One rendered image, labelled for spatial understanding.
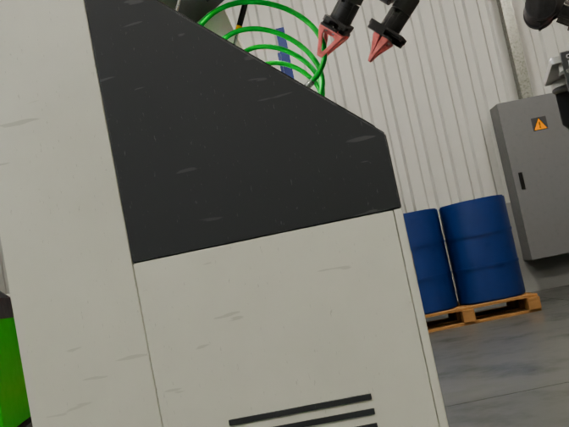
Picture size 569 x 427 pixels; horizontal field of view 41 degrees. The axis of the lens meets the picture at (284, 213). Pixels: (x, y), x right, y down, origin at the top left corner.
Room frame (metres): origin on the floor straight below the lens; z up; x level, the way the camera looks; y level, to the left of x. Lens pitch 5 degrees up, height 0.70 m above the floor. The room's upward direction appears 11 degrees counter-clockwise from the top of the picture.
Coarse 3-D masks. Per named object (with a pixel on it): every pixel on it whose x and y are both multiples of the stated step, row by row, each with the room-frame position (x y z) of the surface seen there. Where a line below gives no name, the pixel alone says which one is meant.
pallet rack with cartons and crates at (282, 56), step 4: (280, 28) 7.04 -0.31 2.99; (280, 40) 7.04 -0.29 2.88; (284, 40) 7.04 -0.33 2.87; (280, 44) 7.04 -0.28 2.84; (284, 44) 7.04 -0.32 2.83; (280, 52) 7.04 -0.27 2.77; (280, 56) 7.84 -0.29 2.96; (284, 56) 7.04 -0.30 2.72; (288, 56) 7.04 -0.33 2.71; (280, 60) 7.84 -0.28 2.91; (284, 60) 7.04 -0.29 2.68; (288, 60) 7.04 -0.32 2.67; (280, 68) 7.84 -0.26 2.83; (284, 68) 7.04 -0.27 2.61; (288, 68) 7.04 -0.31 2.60; (284, 72) 7.04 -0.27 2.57; (288, 72) 7.04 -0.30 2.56; (292, 72) 7.04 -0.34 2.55; (292, 76) 7.04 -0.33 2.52
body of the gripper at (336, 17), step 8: (344, 0) 1.85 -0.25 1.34; (336, 8) 1.86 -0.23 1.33; (344, 8) 1.85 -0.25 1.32; (352, 8) 1.85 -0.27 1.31; (328, 16) 1.84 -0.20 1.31; (336, 16) 1.86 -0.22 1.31; (344, 16) 1.86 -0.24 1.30; (352, 16) 1.86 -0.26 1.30; (336, 24) 1.88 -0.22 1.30; (344, 24) 1.86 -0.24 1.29
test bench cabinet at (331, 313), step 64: (192, 256) 1.61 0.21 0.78; (256, 256) 1.60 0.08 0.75; (320, 256) 1.59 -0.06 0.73; (384, 256) 1.58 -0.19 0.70; (192, 320) 1.61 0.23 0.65; (256, 320) 1.60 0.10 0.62; (320, 320) 1.59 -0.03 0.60; (384, 320) 1.58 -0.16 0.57; (192, 384) 1.61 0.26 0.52; (256, 384) 1.60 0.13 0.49; (320, 384) 1.59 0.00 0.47; (384, 384) 1.58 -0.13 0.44
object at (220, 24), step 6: (222, 12) 2.30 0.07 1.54; (216, 18) 2.30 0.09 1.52; (222, 18) 2.30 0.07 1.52; (228, 18) 2.30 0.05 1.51; (210, 24) 2.30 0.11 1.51; (216, 24) 2.30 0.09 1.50; (222, 24) 2.30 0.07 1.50; (228, 24) 2.30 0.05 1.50; (216, 30) 2.30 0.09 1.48; (222, 30) 2.30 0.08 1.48; (228, 30) 2.30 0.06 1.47; (222, 36) 2.30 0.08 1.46; (234, 36) 2.30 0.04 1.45; (240, 42) 2.45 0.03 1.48
